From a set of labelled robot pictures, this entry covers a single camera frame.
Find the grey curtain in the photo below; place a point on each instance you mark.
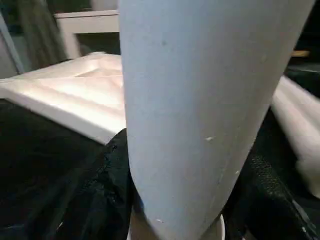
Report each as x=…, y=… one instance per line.
x=40, y=30

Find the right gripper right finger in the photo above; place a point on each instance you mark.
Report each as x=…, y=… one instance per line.
x=270, y=205

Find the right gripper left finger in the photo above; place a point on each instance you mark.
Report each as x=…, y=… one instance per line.
x=100, y=200

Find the black table mat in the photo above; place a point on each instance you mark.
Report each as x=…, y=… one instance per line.
x=40, y=165

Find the white display cabinet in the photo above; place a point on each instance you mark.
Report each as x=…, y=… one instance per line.
x=85, y=22

